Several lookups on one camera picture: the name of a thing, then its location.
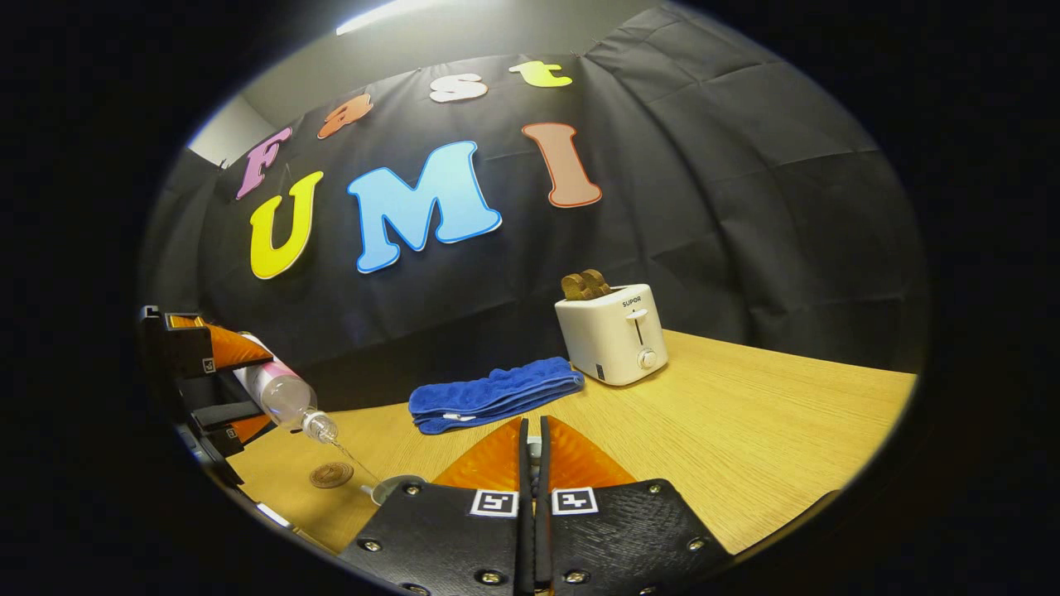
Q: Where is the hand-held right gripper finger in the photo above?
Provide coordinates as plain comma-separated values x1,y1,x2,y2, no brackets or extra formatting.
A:
340,416,536,596
534,416,735,596

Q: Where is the clear plastic water bottle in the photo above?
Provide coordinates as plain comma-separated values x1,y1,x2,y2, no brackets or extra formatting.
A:
234,333,340,445

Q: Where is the folded blue towel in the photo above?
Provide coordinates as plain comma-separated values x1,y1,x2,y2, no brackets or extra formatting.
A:
408,357,585,435

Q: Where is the white toaster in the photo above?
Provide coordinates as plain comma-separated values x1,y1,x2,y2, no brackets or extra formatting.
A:
554,284,669,387

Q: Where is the black backdrop cloth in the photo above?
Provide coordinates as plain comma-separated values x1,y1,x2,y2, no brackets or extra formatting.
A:
139,4,930,415

